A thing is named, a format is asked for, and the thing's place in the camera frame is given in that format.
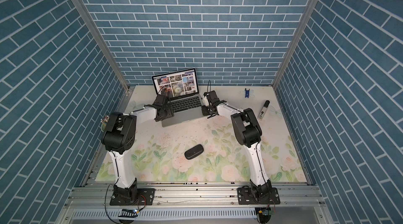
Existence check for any green circuit board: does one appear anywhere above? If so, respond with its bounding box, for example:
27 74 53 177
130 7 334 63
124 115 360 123
258 208 276 216
119 209 140 219

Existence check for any aluminium rail frame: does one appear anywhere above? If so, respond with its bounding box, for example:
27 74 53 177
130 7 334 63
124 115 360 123
57 183 332 224

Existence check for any floral table mat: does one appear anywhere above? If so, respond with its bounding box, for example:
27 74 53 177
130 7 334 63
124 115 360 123
94 85 307 183

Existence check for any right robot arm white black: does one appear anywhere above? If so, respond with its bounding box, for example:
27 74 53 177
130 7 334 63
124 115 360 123
202 91 272 204

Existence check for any blue binder clip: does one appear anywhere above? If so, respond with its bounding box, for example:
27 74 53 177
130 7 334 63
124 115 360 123
245 88 250 98

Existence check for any black wireless mouse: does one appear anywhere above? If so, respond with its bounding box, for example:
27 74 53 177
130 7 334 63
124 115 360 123
184 144 204 160

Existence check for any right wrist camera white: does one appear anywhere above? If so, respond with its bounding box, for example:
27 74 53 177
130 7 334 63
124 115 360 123
203 93 209 106

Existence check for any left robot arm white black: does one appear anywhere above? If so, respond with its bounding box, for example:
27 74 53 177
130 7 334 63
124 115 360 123
101 94 174 206

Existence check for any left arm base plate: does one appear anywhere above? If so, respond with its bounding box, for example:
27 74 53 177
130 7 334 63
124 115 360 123
107 188 155 207

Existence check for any green pencil cup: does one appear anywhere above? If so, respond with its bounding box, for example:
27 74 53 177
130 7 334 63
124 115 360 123
100 115 109 132

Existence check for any green circuit board left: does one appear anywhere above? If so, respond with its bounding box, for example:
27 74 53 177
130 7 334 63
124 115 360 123
119 209 140 219

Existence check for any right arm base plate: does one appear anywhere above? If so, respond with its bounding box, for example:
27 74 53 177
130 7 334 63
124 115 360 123
237 187 281 205

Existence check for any silver laptop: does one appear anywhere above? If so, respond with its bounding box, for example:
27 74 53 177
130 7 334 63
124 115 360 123
152 68 203 127

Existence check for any green circuit board right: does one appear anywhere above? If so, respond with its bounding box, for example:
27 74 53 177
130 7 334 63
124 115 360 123
258 208 276 216

